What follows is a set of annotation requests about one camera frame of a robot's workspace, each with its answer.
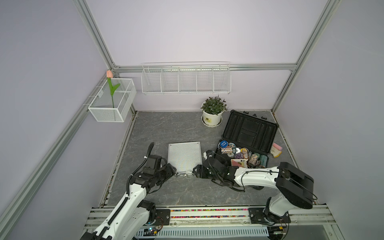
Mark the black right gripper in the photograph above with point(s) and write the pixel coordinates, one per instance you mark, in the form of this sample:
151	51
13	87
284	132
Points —
199	169

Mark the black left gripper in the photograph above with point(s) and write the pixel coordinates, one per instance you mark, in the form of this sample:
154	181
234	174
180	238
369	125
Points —
169	171

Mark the silver aluminium poker case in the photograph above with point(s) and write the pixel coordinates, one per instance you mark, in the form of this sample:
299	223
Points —
185	157

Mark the black poker set case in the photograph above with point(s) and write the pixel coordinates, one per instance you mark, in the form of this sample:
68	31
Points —
245	131

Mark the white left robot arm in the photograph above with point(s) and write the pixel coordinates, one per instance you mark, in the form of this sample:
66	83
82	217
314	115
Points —
133	211

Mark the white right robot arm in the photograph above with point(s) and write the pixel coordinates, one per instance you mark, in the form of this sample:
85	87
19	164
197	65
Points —
295	187

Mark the purple poker chip stack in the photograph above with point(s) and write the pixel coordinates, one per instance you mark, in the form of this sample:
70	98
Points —
242	155

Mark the mixed poker chip row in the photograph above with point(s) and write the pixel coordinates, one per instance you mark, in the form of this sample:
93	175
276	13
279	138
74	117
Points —
254	160

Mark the green poker chip row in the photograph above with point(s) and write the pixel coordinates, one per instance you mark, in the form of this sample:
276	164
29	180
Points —
263	161

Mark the blue round dealer chip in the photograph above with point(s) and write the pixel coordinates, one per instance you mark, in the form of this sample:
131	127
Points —
223	144

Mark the playing card deck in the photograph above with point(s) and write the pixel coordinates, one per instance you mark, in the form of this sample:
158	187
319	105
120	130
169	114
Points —
241	163

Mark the white pot saucer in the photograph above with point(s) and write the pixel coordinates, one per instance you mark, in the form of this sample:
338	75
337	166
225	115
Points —
211	125

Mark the white plant pot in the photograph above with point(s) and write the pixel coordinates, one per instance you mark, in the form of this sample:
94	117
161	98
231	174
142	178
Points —
212	117

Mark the green potted plant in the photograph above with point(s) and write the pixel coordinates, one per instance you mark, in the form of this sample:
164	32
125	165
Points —
214	106

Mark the white cotton work glove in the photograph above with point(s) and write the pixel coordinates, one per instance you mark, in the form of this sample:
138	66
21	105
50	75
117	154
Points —
275	152

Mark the purple pink garden trowel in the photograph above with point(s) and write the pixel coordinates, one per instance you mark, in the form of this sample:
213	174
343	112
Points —
278	147

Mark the artificial pink tulip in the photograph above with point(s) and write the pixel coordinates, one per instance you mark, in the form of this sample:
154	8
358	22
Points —
112	87

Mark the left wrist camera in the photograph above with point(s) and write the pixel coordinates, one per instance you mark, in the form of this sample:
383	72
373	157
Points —
153	163

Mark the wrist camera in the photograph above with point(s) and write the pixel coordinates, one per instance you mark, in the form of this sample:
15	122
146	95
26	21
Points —
153	163
209	155

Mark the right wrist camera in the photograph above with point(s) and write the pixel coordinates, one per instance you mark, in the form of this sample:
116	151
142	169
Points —
209	155

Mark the white vented cable duct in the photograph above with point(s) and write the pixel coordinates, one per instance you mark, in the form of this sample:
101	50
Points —
205	233

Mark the white mesh wall basket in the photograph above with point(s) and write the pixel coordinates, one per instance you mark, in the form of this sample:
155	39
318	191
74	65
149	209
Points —
101	105

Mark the white wire wall shelf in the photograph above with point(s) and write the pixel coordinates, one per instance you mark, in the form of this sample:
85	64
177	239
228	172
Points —
186	78

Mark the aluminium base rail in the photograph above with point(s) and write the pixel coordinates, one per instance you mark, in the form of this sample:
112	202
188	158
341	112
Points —
240	215

